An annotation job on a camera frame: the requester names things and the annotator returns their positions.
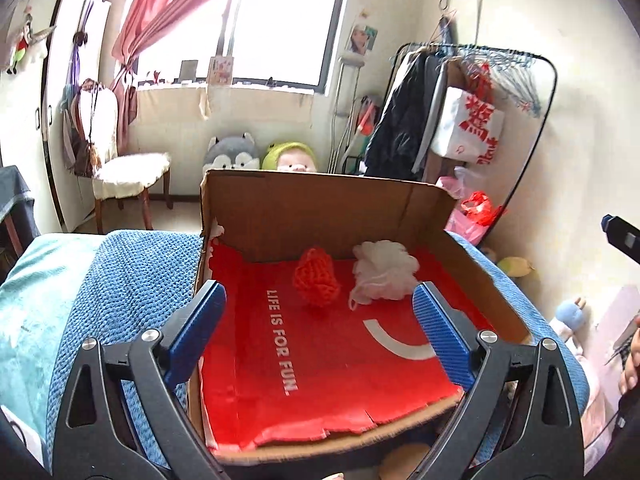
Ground black jacket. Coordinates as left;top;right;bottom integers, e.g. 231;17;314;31
364;52;443;181

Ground wooden chair with white cushion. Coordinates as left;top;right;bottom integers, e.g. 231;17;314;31
92;87;173;231

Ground white shopping bag red print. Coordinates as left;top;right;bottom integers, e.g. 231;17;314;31
431;86;506;166

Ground dark denim cloth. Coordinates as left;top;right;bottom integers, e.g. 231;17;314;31
0;165;41;261

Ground teal bed sheet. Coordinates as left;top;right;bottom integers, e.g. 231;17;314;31
0;234;108;461

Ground red yarn ball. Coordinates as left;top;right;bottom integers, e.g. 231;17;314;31
292;247;342;308

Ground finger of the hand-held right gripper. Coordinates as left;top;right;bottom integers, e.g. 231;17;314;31
601;214;640;264

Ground blue and white plush toy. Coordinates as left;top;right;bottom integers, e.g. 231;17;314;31
550;296;591;356

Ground pink plastic bag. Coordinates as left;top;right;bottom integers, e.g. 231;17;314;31
435;167;493;246

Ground white stool stand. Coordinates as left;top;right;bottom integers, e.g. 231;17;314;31
327;52;368;173

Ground pink curtain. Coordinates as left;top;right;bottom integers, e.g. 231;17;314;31
111;0;263;126

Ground wall photo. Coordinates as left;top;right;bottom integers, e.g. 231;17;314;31
348;24;379;56

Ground white wardrobe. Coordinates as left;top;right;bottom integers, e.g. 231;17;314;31
0;0;113;233

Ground blue knitted blanket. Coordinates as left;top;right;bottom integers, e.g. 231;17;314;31
47;230;591;476

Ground red plastic bag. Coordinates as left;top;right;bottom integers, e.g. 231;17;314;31
460;191;506;226

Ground window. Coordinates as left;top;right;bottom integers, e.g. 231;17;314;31
137;0;351;93

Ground hanging stuffed toy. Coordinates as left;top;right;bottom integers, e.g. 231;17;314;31
6;10;56;73

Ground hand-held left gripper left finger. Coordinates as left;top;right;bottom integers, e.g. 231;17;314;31
52;280;228;480

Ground doll with green frog hat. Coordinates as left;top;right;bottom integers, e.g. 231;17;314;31
261;141;321;173

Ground black clothes rack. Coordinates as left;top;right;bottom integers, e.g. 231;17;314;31
387;42;558;251

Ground cardboard box with red lining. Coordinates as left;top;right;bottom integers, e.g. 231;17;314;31
187;169;532;463

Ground person's right hand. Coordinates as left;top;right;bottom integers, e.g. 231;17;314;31
618;312;640;397

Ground bunch of blue hangers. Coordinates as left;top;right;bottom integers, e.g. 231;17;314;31
457;45;543;118

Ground bags hanging on chair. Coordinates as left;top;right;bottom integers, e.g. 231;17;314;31
62;79;103;178

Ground grey husky plush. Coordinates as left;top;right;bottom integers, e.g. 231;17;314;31
202;132;261;178

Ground colourful card on sill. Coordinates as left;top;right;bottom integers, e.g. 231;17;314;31
207;56;235;86

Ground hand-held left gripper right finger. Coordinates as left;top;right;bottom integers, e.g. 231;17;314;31
411;281;586;480

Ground white mesh bath pouf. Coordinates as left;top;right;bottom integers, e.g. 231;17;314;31
348;240;420;311

